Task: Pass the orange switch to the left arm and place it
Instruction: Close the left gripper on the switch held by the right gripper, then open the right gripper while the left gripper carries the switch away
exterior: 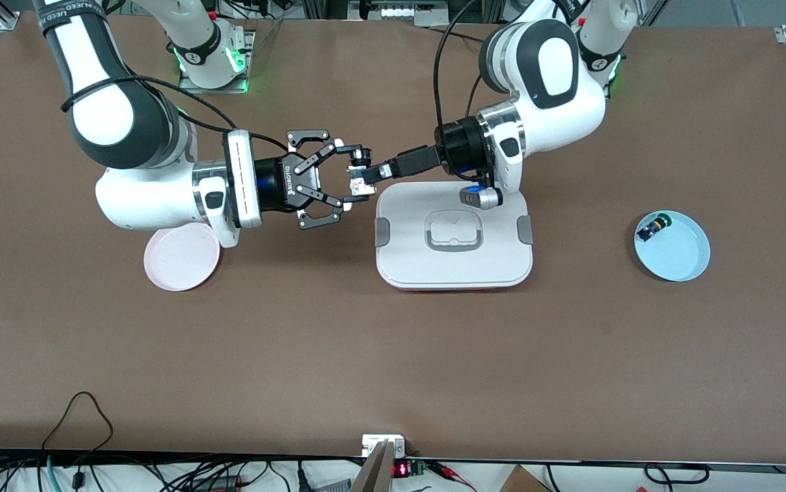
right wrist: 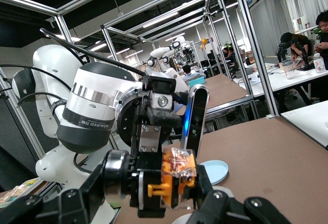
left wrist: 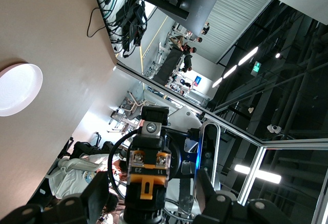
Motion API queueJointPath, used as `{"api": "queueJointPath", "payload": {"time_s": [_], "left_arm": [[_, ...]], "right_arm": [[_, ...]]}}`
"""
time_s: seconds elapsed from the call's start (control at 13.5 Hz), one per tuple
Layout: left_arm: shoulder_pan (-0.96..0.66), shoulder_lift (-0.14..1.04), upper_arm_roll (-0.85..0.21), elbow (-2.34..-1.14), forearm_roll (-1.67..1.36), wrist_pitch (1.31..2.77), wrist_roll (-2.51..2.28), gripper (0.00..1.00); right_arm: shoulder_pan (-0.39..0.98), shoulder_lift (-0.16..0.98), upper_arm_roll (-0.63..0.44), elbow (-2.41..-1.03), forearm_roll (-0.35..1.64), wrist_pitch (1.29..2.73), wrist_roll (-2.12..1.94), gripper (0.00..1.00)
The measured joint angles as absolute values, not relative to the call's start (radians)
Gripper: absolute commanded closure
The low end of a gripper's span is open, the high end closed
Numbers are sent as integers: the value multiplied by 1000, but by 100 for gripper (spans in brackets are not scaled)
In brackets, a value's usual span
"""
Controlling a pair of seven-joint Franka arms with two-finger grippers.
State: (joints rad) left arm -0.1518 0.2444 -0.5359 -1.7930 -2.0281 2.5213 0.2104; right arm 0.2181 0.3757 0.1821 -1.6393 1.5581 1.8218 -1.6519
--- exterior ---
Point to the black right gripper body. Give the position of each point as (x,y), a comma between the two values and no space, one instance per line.
(288,184)

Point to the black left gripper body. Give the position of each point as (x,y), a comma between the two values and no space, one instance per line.
(456,148)

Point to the orange push-button switch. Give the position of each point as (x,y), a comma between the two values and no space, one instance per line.
(359,181)

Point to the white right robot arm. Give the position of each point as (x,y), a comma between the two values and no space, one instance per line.
(99,123)

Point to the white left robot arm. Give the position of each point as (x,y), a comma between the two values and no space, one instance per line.
(557,61)

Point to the white lidded plastic box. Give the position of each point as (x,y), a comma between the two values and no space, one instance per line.
(407,263)

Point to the pink round plate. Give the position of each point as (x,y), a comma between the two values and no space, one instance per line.
(181,263)

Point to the grey lit equipment unit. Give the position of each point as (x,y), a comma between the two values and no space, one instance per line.
(400,10)

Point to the white socket block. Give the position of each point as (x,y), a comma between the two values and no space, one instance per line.
(372,443)

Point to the light blue round plate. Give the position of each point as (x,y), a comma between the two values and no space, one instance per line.
(676,256)

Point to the grey aluminium profile bar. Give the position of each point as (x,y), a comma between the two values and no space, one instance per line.
(376,471)

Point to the red digit display module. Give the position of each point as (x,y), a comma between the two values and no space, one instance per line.
(401,470)

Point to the red and black clip leads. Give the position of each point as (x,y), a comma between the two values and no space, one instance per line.
(444,470)

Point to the brown cardboard piece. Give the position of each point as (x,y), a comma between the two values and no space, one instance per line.
(523,482)

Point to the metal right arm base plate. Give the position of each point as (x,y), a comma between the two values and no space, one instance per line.
(191,88)

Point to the green push-button switch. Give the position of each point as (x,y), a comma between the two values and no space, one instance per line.
(654,227)

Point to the aluminium frame corner post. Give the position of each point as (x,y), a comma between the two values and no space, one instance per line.
(7,17)

